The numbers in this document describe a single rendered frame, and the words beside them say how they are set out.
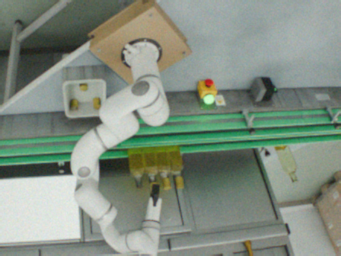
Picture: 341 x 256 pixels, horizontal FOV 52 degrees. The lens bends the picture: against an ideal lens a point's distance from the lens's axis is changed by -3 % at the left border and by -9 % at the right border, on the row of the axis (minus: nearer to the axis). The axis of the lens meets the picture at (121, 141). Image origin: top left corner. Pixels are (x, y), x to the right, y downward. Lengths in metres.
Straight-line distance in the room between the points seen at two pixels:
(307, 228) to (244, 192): 3.78
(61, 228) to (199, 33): 0.99
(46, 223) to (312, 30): 1.42
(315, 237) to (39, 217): 4.50
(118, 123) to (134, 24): 0.37
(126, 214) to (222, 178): 0.52
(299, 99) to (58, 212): 1.27
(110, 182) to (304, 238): 4.12
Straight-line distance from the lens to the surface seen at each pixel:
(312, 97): 1.96
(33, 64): 2.27
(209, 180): 1.83
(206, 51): 1.57
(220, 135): 1.71
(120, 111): 1.10
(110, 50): 1.36
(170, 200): 1.70
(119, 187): 1.70
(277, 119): 1.79
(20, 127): 1.69
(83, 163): 1.19
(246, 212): 1.81
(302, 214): 5.65
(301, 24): 1.66
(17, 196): 1.71
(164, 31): 1.33
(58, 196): 1.68
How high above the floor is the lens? 1.86
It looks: 35 degrees down
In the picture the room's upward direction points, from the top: 172 degrees clockwise
